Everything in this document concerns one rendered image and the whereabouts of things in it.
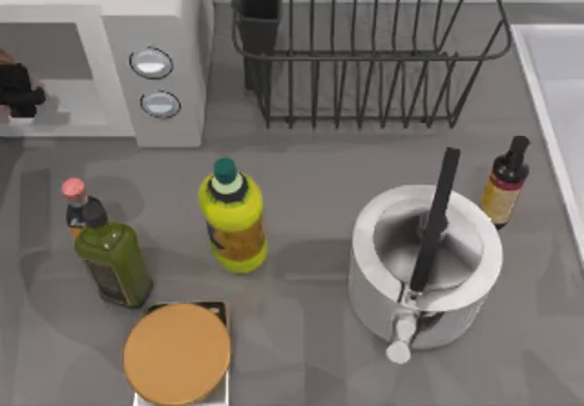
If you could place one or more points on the yellow bottle with green cap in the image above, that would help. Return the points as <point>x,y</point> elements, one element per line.
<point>235,228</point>

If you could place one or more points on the green bottle with black cap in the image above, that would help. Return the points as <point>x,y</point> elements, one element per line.
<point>114,260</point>

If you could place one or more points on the black cutlery holder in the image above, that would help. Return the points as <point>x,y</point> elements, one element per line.
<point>257,0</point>

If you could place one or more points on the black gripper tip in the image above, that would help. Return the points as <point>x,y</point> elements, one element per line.
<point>18,89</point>

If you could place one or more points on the brown bottle with yellow label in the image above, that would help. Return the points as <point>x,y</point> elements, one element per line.
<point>504,191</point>

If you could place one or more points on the round grey microwave knob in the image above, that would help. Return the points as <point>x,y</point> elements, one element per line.
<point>151,63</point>
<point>160,104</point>

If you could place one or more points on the pale microwave oven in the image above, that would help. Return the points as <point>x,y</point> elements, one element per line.
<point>114,118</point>

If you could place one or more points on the white sink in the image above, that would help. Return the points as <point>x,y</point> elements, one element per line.
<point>554,86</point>

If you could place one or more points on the dark bottle with pink cap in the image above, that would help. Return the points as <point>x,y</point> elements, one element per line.
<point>75,205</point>

